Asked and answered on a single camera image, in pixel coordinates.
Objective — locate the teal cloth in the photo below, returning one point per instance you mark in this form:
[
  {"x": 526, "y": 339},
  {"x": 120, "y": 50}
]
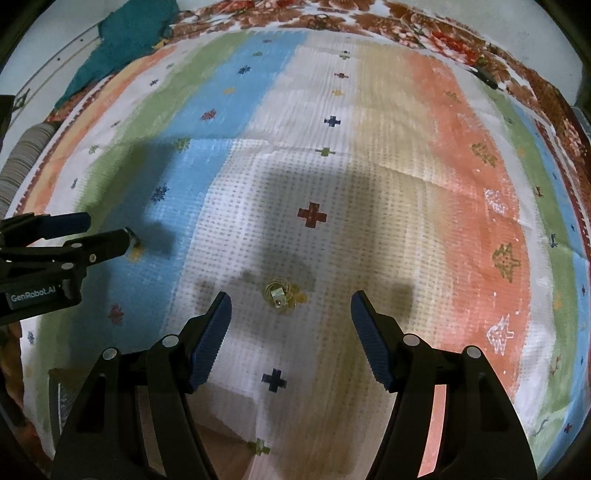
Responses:
[{"x": 125, "y": 35}]

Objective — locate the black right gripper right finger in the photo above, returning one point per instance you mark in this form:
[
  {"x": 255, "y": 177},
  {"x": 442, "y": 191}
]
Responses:
[{"x": 382, "y": 340}]

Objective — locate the striped grey pillow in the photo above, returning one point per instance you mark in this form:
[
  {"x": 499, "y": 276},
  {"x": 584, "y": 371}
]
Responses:
[{"x": 21, "y": 159}]

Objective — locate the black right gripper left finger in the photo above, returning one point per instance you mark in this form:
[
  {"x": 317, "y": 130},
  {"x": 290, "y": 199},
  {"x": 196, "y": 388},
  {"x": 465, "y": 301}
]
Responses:
[{"x": 200, "y": 341}]

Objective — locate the small black device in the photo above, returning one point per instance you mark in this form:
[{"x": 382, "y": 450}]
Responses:
[{"x": 485, "y": 77}]

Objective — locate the person's left hand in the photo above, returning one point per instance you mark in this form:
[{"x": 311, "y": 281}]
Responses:
[{"x": 12, "y": 377}]

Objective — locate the striped colourful woven mat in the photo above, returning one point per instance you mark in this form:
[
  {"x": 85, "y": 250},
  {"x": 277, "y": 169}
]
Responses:
[{"x": 294, "y": 384}]

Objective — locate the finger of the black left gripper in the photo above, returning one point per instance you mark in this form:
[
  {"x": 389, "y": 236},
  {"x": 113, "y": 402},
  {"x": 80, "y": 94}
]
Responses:
[
  {"x": 101, "y": 244},
  {"x": 24, "y": 230}
]

